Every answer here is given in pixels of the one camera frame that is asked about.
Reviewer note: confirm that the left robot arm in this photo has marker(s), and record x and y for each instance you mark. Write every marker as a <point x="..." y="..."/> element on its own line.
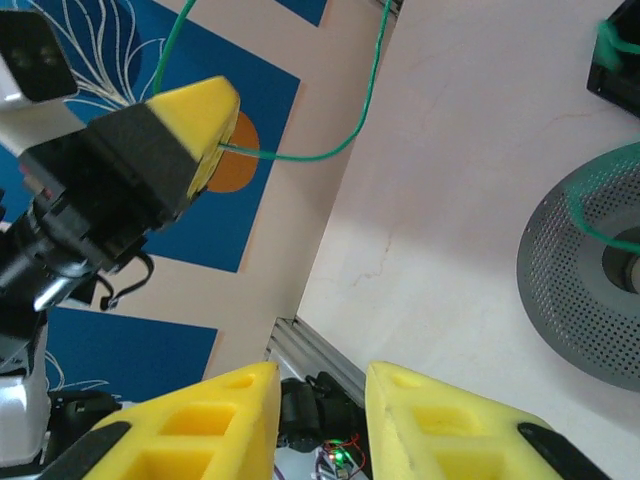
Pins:
<point x="20" y="415"/>

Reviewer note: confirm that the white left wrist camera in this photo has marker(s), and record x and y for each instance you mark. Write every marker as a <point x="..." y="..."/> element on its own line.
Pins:
<point x="35" y="60"/>

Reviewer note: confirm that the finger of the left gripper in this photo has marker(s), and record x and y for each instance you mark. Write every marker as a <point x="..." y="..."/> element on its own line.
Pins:
<point x="210" y="170"/>
<point x="150" y="150"/>

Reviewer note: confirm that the black plastic tray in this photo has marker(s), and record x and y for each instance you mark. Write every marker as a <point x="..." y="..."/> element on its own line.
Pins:
<point x="615" y="85"/>

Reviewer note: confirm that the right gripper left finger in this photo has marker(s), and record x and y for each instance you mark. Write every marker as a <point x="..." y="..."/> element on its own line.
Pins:
<point x="200" y="425"/>

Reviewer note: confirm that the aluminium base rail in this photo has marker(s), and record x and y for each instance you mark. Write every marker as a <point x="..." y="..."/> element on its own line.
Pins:
<point x="310" y="345"/>

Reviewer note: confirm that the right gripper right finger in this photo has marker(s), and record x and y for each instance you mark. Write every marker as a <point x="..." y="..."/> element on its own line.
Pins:
<point x="450" y="435"/>

